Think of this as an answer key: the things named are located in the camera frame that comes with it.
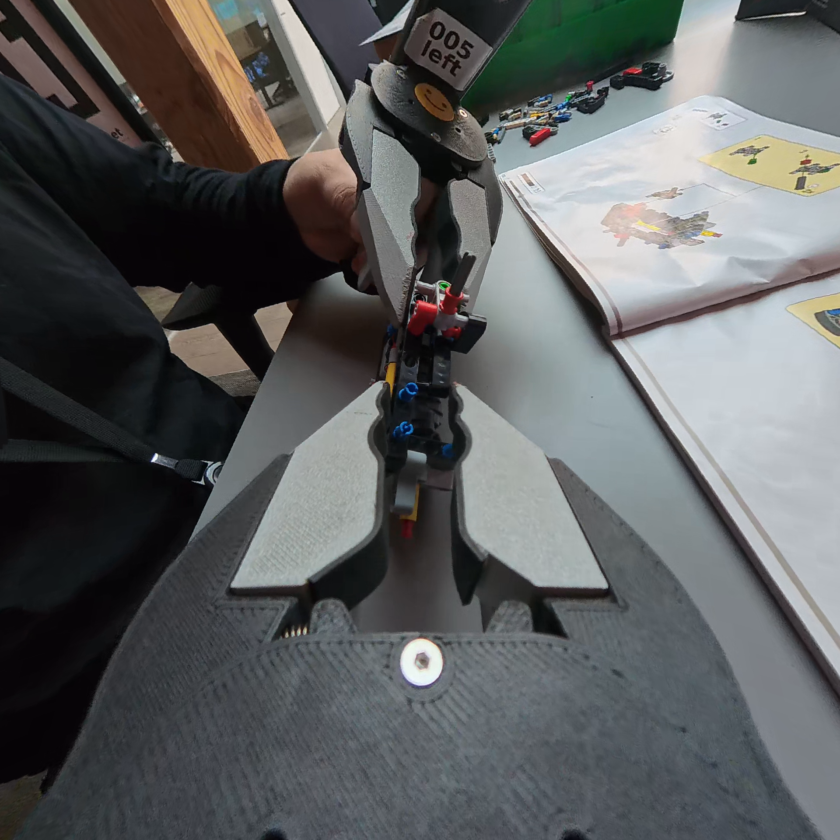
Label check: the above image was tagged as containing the person's left hand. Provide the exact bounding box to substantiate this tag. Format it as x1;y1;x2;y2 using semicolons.
283;147;378;293

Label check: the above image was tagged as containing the pile of loose lego pieces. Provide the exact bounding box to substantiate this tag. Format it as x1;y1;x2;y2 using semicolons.
486;61;676;147

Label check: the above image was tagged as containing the green plastic bin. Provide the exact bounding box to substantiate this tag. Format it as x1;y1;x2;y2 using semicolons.
459;0;686;116

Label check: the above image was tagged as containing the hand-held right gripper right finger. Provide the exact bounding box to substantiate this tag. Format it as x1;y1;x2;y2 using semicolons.
449;384;611;608

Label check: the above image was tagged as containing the black lego frame assembly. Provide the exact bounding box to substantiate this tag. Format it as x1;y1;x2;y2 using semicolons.
377;252;490;542

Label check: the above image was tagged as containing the wooden pillar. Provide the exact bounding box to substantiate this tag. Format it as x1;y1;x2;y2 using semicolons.
69;0;290;173

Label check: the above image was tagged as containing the person's left forearm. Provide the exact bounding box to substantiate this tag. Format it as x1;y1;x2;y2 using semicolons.
0;72;342;293

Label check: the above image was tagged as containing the black white patterned board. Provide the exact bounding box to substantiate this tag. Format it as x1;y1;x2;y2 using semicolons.
0;0;148;151

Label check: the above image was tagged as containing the black office chair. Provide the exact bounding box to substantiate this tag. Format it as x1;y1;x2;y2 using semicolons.
161;282;296;382

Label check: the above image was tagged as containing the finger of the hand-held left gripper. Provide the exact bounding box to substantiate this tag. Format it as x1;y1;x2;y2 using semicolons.
357;128;422;319
436;177;494;299

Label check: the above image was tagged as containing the black strap with metal buckle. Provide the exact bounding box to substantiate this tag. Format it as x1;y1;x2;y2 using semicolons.
0;354;224;490

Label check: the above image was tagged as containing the white instruction booklet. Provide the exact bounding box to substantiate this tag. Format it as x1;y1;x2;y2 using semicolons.
499;95;840;697

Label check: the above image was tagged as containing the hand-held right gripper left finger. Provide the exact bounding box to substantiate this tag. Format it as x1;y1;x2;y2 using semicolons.
230;381;391;608

